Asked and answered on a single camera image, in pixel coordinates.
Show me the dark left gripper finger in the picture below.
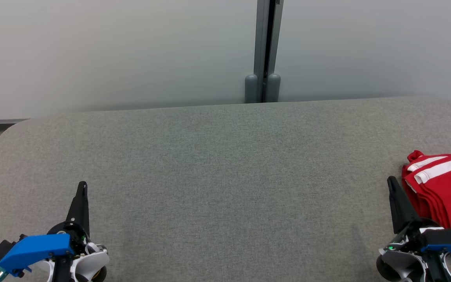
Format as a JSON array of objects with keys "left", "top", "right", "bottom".
[{"left": 66, "top": 181, "right": 90, "bottom": 237}]

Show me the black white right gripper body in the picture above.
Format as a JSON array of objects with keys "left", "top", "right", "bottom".
[{"left": 376, "top": 217, "right": 451, "bottom": 282}]

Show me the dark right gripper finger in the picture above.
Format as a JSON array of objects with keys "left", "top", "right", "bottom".
[{"left": 387, "top": 176, "right": 422, "bottom": 235}]

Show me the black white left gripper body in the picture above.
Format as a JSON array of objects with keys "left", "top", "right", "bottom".
[{"left": 34, "top": 221, "right": 110, "bottom": 282}]

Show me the grey cylindrical bumper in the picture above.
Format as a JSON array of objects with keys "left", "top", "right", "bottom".
[
  {"left": 266, "top": 73, "right": 281, "bottom": 103},
  {"left": 244, "top": 74, "right": 258, "bottom": 104}
]

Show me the grey metal wall post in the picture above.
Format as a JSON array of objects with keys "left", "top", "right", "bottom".
[{"left": 253, "top": 0, "right": 285, "bottom": 103}]

